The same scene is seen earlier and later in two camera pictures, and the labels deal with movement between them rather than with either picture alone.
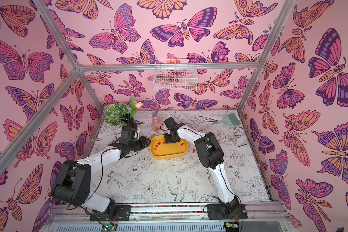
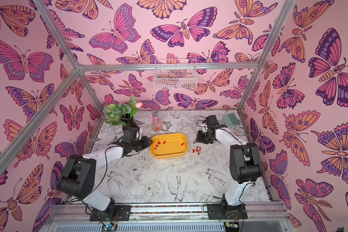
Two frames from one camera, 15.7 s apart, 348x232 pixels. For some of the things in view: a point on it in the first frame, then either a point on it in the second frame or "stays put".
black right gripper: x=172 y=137 -> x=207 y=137
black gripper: x=171 y=123 -> x=212 y=123
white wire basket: x=175 y=74 stays put
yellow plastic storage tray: x=161 y=150 stays put
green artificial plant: x=115 y=113 stays put
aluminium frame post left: x=71 y=56 stays put
